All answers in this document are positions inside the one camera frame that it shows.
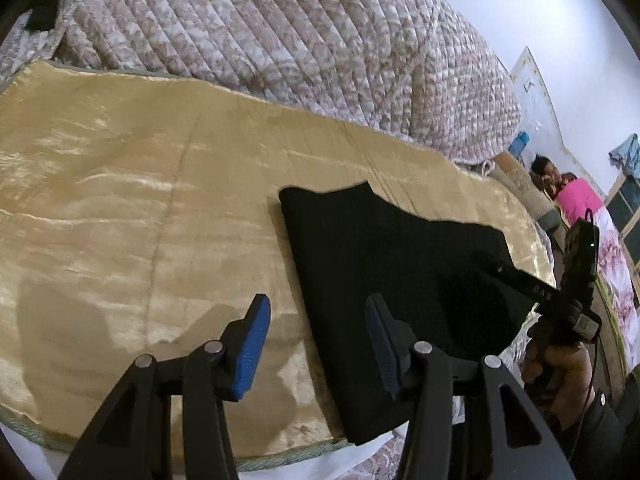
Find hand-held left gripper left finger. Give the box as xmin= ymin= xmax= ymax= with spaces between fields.
xmin=57 ymin=293 xmax=272 ymax=480

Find person's right hand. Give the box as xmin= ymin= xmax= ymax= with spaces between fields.
xmin=520 ymin=337 xmax=603 ymax=433

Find pink floral blanket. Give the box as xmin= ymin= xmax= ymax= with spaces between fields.
xmin=592 ymin=207 xmax=640 ymax=376

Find floral quilted blanket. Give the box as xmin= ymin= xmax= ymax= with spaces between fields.
xmin=0 ymin=0 xmax=523 ymax=166

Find wooden framed window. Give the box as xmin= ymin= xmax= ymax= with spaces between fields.
xmin=604 ymin=172 xmax=640 ymax=281

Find beige satin mat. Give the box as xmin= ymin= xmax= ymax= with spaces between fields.
xmin=0 ymin=59 xmax=557 ymax=461

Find blue cloth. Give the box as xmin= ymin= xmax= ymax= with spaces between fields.
xmin=608 ymin=133 xmax=640 ymax=178

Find patterned bolster pillow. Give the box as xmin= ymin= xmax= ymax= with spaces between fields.
xmin=492 ymin=152 xmax=566 ymax=233

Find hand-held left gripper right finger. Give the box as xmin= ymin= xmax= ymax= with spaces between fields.
xmin=364 ymin=294 xmax=578 ymax=480

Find person's right forearm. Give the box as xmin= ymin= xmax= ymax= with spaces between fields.
xmin=542 ymin=372 xmax=640 ymax=480

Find black pants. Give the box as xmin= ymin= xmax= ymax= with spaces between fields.
xmin=277 ymin=181 xmax=543 ymax=447

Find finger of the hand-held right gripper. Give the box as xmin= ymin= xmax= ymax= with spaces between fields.
xmin=475 ymin=250 xmax=568 ymax=317

